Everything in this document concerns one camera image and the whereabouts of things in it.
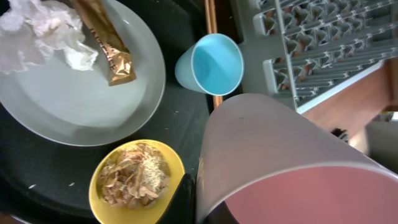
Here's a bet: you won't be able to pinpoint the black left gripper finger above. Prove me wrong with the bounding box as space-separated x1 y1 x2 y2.
157 174 196 224

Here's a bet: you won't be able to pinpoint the yellow bowl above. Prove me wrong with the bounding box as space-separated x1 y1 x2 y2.
89 139 185 223

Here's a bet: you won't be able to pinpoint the food scraps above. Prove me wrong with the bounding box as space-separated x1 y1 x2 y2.
96 143 171 210

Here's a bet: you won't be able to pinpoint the pink plastic cup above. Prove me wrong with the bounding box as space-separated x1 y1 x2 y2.
196 93 397 223

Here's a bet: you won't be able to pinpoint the light blue plastic cup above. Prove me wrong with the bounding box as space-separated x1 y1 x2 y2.
175 34 244 96

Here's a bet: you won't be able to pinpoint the grey dishwasher rack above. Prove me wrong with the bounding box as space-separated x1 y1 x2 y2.
231 0 397 113

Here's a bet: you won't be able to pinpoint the round black tray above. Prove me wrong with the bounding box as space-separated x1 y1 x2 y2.
1 0 209 223

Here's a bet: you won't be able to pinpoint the grey round plate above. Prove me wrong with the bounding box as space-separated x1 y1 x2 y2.
1 0 166 146

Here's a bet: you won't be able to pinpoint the gold foil wrapper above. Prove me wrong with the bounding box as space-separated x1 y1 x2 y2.
72 0 136 86

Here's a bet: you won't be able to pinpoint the wooden chopstick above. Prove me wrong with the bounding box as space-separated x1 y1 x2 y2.
204 0 223 108

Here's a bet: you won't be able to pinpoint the crumpled white tissue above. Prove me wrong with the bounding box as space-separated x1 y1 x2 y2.
1 0 98 74

